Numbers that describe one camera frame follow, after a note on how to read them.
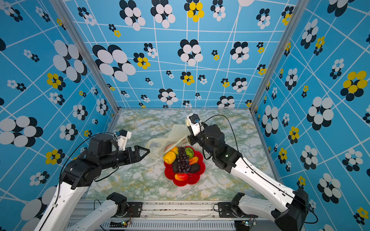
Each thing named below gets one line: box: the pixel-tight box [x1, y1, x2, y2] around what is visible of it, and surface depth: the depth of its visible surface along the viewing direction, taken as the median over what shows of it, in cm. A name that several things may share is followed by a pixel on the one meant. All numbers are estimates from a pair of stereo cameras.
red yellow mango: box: [174, 172, 189, 181], surface depth 82 cm
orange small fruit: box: [188, 156, 199, 166], surface depth 89 cm
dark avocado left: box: [172, 156, 179, 174], surface depth 86 cm
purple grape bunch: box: [177, 146, 190, 174], surface depth 84 cm
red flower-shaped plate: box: [163, 146, 206, 187], surface depth 85 cm
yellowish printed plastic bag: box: [145, 124, 191, 160], surface depth 81 cm
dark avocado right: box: [188, 163, 200, 174], surface depth 84 cm
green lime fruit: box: [185, 147, 195, 159], surface depth 89 cm
